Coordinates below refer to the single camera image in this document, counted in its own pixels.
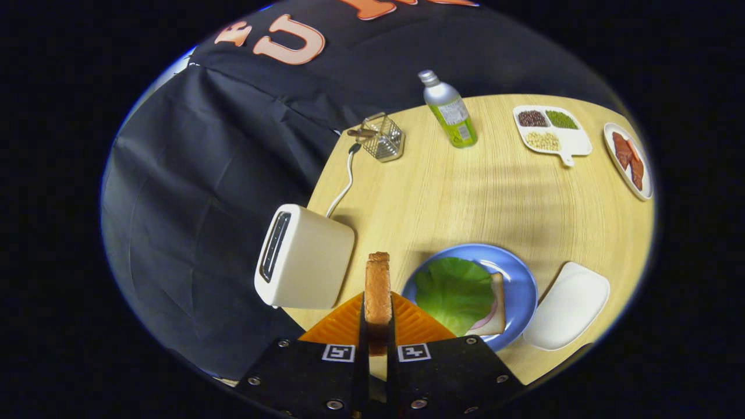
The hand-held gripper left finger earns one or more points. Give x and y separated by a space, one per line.
362 378

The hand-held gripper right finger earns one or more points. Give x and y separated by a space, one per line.
392 378

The toasted bread slice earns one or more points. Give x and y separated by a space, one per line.
378 291

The green lettuce leaf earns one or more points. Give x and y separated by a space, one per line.
454 297

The pink ham slice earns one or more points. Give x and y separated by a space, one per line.
490 319

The white bread slice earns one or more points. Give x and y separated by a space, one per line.
499 320

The white toaster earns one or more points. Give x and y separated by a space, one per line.
314 262

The blue round plate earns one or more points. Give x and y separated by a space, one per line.
518 291

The white square plate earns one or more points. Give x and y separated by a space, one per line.
567 308

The brown wooden sticks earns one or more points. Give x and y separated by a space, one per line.
361 132

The silver bottle with green label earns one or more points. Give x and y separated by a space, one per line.
454 116

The pile of yellow soybeans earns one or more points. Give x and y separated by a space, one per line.
542 141

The pile of red beans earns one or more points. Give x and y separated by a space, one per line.
532 119

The white divided tray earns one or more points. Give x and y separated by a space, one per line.
576 142

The pile of green beans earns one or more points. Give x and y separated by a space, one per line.
561 119

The white oval plate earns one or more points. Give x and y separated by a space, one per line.
646 187

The dark red meat slice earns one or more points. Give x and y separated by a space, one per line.
637 174
621 150

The pink sausage piece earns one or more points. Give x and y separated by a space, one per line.
633 150

